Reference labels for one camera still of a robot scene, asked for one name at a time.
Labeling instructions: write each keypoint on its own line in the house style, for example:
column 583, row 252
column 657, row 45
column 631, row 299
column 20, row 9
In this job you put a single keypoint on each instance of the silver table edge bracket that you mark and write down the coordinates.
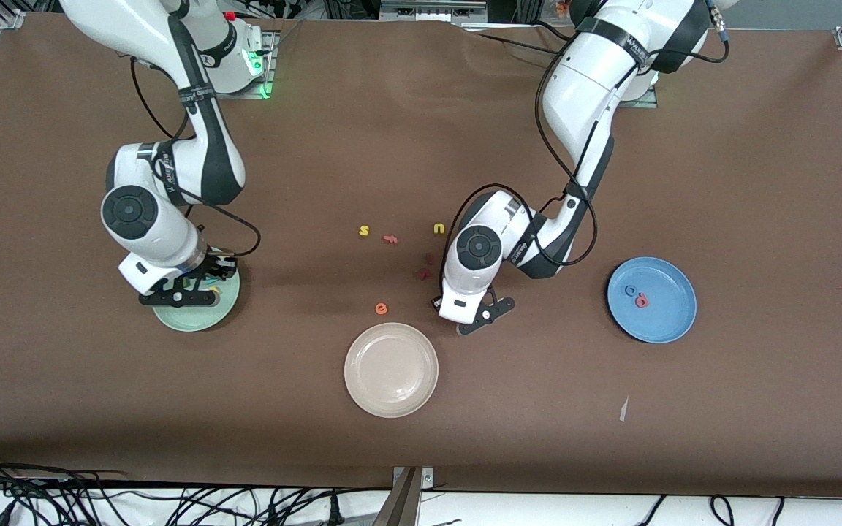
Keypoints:
column 427, row 478

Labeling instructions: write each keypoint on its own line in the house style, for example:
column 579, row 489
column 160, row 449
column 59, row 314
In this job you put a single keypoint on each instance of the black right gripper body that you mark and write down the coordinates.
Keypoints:
column 210, row 266

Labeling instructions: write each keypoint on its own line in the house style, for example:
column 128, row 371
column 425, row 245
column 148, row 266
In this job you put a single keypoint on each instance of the blue plate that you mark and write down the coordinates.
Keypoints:
column 666, row 310

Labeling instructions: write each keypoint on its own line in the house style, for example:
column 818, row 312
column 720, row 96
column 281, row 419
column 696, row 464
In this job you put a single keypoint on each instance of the silver metal box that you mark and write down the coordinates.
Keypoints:
column 432, row 9

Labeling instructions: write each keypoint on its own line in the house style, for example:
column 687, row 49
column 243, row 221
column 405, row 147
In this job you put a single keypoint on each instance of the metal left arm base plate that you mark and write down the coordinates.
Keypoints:
column 647, row 102

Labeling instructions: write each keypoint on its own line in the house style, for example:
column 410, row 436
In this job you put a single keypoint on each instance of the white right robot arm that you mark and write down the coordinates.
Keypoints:
column 136, row 29

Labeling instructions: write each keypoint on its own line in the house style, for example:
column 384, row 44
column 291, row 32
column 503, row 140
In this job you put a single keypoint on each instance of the green plate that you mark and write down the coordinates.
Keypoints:
column 194, row 318

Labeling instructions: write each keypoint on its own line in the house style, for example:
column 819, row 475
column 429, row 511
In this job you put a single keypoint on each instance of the brown table cover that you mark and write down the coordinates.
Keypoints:
column 421, row 146

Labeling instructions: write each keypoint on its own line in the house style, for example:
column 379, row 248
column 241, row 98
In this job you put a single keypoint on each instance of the small grey paper scrap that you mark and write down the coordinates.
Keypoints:
column 623, row 410

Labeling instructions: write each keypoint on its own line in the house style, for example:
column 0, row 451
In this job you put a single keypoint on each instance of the orange leafy object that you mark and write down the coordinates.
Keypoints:
column 566, row 6

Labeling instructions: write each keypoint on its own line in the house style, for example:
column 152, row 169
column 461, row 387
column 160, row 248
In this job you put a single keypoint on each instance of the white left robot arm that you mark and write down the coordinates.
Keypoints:
column 582, row 80

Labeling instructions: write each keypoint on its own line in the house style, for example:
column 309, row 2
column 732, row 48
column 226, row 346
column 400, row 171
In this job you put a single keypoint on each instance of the grey metal strut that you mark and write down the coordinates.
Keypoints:
column 400, row 504

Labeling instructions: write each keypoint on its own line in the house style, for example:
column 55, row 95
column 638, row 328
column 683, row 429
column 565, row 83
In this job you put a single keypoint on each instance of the beige plate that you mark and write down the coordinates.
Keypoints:
column 391, row 370

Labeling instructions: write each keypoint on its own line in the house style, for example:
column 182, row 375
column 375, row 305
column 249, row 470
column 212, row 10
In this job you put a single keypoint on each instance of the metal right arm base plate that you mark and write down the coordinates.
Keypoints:
column 267, row 73

